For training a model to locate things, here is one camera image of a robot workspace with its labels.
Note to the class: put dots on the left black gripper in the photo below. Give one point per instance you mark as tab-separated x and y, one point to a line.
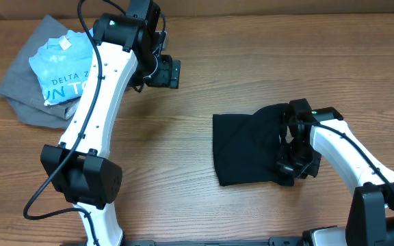
169	74

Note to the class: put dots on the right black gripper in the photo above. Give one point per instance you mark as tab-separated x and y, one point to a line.
293	158

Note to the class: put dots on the black t-shirt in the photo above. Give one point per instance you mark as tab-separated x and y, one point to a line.
245	147

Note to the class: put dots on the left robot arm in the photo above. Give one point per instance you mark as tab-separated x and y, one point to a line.
127	52

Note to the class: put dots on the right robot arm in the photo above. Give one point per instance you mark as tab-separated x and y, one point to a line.
323	133

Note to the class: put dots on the folded light blue t-shirt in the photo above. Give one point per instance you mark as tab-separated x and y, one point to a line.
62	66

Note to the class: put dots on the striped grey folded garment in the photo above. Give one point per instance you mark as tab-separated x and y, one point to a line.
71	108

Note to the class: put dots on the folded grey t-shirt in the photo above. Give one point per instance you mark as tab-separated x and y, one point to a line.
20	86

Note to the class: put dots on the brown cardboard backboard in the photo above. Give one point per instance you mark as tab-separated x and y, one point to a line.
36	9

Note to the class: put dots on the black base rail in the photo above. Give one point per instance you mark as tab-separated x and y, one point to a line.
273	241

